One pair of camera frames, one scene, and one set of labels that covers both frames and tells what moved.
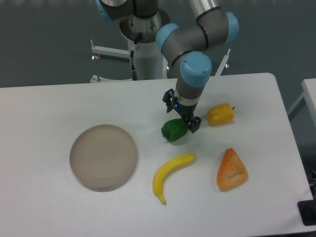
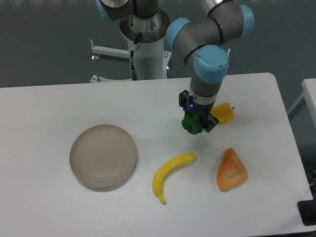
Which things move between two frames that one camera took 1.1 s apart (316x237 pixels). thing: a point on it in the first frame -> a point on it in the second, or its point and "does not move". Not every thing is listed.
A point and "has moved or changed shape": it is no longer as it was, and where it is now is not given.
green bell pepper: [174, 129] has moved or changed shape
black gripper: [185, 112] -> [201, 110]
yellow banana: [159, 178] does not move
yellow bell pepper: [221, 114] does not move
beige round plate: [102, 158] does not move
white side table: [309, 88] does not move
